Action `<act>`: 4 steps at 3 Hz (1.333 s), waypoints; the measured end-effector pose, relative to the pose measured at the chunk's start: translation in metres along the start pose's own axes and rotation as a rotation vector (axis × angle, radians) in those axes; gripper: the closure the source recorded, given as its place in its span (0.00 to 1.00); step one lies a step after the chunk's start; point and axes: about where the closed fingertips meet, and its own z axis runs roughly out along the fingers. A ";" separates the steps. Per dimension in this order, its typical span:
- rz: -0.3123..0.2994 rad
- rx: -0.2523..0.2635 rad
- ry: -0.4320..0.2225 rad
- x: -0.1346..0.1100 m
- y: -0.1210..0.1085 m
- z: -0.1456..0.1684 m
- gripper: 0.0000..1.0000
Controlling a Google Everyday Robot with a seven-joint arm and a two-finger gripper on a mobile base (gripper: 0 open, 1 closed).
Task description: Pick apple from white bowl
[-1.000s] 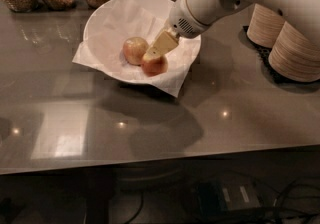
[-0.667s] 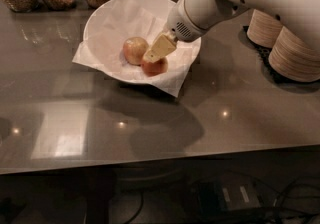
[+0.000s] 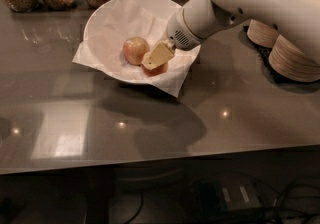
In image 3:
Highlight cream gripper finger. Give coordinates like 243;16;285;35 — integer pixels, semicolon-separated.
142;41;175;70

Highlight white bowl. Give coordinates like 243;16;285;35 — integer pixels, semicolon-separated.
82;0;202;85

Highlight black power adapter box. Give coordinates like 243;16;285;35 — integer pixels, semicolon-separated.
195;181;264;217

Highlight back stack of paper bowls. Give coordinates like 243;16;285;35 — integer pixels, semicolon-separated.
247;19;279;48

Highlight white paper napkin liner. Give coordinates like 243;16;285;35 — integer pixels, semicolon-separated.
72;0;201;98

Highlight black cables on floor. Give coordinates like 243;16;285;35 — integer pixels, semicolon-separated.
181;176;320;224

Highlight black tray under bowls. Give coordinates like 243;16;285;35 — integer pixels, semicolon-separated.
249;39;290;84

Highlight red-yellow apple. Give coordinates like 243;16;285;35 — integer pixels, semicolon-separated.
141;63;168;77
122;37;150;65

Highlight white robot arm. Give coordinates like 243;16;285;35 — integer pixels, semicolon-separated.
158;0;320;63

